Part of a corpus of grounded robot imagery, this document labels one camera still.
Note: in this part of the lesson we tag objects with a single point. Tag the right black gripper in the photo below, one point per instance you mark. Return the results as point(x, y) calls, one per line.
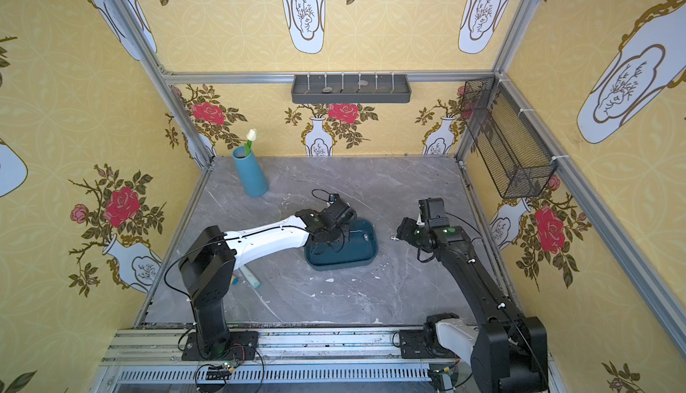
point(407, 230)

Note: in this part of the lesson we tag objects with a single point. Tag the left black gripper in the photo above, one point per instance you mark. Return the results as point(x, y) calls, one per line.
point(332, 232)

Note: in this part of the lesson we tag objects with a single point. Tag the teal plastic storage box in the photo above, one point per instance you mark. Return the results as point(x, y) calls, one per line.
point(358, 246)

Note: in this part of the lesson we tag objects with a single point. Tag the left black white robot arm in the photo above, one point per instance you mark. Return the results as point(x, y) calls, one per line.
point(207, 268)

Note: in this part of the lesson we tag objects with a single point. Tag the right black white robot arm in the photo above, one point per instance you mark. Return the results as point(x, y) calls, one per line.
point(507, 351)

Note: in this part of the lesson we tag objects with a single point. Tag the teal blue vase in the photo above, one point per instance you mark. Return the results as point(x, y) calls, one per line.
point(250, 172)

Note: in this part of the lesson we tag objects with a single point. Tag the light blue toy fork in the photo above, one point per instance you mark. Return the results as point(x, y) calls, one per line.
point(250, 277)

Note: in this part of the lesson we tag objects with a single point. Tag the white tulip flower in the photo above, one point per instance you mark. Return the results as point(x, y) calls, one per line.
point(251, 137)

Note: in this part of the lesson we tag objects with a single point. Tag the black wire mesh basket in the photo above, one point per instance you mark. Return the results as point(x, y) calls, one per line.
point(514, 153)

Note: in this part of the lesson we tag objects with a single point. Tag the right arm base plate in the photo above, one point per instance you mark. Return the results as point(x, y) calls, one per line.
point(418, 344)

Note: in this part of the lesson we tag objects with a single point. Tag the grey wall shelf tray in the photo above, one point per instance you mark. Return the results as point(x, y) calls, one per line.
point(353, 88)

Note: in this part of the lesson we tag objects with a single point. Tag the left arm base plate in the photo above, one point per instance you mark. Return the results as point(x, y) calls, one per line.
point(235, 346)

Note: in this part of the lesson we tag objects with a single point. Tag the aluminium front rail frame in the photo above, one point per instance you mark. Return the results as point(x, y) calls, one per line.
point(285, 355)

